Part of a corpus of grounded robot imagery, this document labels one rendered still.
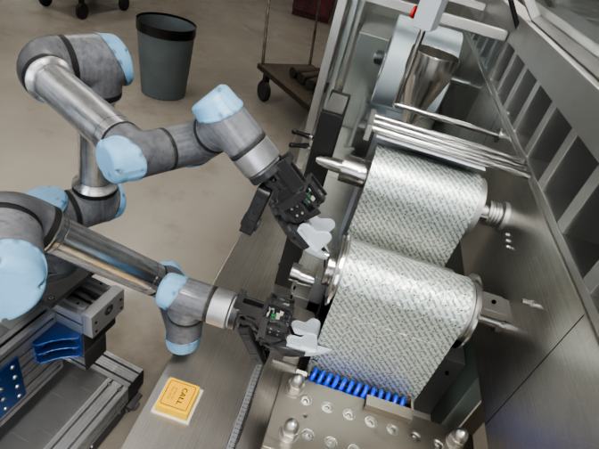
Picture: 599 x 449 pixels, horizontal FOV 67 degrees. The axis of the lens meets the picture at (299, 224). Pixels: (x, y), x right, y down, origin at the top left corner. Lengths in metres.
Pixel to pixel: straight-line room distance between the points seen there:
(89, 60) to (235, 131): 0.45
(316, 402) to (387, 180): 0.47
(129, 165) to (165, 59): 3.56
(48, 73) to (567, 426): 1.02
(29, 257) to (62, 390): 1.20
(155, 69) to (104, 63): 3.24
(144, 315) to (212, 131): 1.71
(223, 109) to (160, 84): 3.65
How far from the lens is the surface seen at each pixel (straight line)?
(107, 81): 1.13
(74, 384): 1.93
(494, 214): 1.07
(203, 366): 1.11
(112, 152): 0.75
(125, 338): 2.30
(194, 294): 0.92
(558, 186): 1.01
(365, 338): 0.91
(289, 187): 0.79
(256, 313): 0.90
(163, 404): 1.03
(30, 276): 0.76
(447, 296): 0.86
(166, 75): 4.35
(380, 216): 1.01
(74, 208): 1.33
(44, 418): 1.88
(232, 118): 0.75
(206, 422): 1.04
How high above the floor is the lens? 1.81
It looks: 36 degrees down
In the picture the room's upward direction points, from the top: 16 degrees clockwise
